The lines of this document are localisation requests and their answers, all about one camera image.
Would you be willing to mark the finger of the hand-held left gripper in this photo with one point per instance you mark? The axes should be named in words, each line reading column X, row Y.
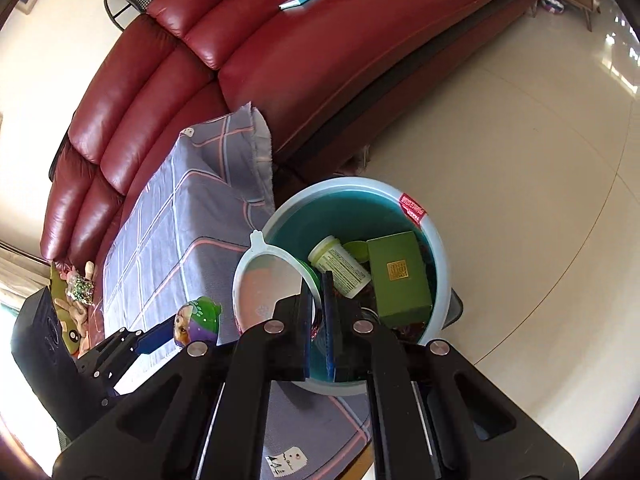
column 152, row 336

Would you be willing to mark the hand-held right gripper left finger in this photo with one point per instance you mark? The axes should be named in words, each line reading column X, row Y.
column 295, row 340

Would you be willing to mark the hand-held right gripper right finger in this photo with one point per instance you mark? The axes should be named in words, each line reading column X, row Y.
column 328, row 330

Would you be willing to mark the white pill bottle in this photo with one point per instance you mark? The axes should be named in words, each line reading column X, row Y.
column 340, row 265

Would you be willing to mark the lime green lid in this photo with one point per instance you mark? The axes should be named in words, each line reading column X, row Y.
column 357, row 251

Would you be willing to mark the green cardboard box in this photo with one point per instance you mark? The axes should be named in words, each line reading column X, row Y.
column 400, row 280

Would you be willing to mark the teal plastic bin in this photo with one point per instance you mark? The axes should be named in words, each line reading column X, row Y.
column 350, row 205

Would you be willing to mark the beige plush toy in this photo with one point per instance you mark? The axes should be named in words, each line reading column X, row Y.
column 80, row 312

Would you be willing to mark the bag of glitter beads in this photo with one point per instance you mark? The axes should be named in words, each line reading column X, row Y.
column 81, row 290

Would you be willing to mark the green plush toy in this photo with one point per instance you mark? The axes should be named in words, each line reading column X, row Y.
column 57, row 285

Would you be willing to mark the grey plaid cloth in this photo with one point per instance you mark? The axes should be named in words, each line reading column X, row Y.
column 165, row 220

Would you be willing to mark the red leather sofa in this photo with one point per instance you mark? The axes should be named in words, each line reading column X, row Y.
column 300, row 60

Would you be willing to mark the blue and white ball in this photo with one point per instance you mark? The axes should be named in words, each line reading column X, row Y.
column 550, row 2

